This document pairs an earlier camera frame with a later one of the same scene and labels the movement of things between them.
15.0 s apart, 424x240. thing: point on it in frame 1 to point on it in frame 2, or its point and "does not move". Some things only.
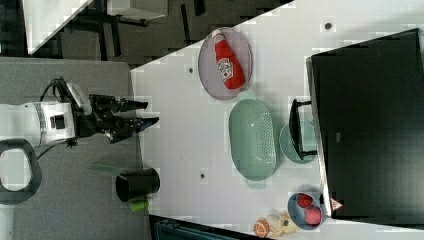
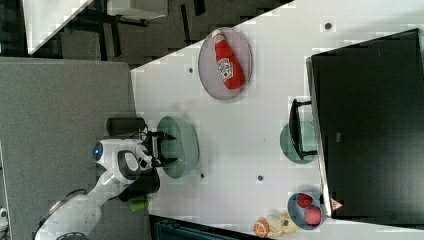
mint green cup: [290, 146] does not move
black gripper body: [106, 116] to [155, 148]
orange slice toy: [261, 227] does not move
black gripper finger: [142, 123] to [159, 162]
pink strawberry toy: [313, 215] does not move
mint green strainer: [252, 132] to [184, 147]
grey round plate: [208, 65] does not move
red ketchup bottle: [228, 62] does not move
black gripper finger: [130, 105] to [162, 134]
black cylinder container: [137, 184] does not move
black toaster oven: [364, 124] does not move
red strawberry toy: [304, 200] does not move
